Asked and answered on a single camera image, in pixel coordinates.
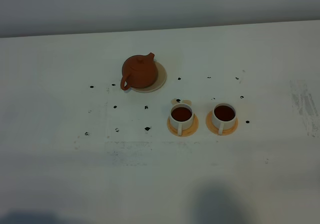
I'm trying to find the brown clay teapot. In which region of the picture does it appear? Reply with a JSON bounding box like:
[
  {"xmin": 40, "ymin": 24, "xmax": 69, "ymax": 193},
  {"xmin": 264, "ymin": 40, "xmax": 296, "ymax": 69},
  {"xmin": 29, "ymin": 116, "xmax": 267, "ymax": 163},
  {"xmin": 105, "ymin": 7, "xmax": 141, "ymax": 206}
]
[{"xmin": 120, "ymin": 53, "xmax": 158, "ymax": 91}]

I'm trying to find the cream round teapot coaster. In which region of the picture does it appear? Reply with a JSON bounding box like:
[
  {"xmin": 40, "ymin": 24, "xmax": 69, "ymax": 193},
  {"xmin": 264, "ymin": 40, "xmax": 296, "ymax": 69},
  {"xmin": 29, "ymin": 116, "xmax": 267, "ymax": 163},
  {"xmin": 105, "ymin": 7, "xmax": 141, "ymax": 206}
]
[{"xmin": 131, "ymin": 61, "xmax": 167, "ymax": 93}]

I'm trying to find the left white teacup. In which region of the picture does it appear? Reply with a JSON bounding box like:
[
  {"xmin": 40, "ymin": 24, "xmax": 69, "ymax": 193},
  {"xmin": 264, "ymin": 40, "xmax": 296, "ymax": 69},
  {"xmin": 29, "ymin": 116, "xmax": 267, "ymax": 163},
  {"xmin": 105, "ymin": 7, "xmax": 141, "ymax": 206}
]
[{"xmin": 168, "ymin": 103, "xmax": 195, "ymax": 136}]

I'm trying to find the white teacup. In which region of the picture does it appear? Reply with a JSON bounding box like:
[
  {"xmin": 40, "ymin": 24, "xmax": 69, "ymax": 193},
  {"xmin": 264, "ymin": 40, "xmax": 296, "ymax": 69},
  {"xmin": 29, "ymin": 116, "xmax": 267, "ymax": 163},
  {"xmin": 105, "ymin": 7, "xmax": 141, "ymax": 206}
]
[
  {"xmin": 168, "ymin": 103, "xmax": 195, "ymax": 136},
  {"xmin": 211, "ymin": 103, "xmax": 237, "ymax": 135}
]

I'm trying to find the left orange saucer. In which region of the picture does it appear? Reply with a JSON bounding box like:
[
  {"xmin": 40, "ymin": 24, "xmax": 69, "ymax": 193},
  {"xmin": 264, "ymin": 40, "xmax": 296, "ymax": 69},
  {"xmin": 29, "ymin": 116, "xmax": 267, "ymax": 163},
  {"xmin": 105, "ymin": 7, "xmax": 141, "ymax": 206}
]
[{"xmin": 167, "ymin": 115, "xmax": 199, "ymax": 137}]

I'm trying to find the orange saucer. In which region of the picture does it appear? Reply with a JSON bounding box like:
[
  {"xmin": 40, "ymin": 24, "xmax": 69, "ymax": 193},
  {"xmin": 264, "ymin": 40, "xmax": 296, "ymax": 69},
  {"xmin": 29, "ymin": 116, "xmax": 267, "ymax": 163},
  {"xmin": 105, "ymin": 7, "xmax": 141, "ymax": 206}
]
[
  {"xmin": 206, "ymin": 112, "xmax": 238, "ymax": 136},
  {"xmin": 167, "ymin": 115, "xmax": 199, "ymax": 137}
]

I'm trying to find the right orange saucer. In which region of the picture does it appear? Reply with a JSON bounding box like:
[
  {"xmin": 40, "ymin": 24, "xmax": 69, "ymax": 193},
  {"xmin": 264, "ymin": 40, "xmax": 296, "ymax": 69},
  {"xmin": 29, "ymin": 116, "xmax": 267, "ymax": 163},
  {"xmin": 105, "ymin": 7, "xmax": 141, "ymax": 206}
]
[{"xmin": 206, "ymin": 112, "xmax": 238, "ymax": 136}]

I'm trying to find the right white teacup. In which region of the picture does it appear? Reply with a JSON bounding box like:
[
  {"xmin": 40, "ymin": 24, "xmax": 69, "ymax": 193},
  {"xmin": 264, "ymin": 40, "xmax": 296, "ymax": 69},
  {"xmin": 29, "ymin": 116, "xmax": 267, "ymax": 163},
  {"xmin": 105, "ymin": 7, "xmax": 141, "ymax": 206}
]
[{"xmin": 211, "ymin": 103, "xmax": 237, "ymax": 135}]

